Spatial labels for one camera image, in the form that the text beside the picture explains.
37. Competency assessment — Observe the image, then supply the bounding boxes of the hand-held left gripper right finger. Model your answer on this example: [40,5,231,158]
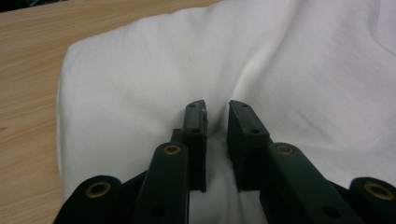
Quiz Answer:
[226,99,273,192]

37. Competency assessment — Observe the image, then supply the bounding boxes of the white tiered skirt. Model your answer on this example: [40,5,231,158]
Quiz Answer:
[55,0,396,224]

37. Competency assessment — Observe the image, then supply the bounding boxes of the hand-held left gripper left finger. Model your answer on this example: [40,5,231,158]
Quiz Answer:
[171,99,208,193]

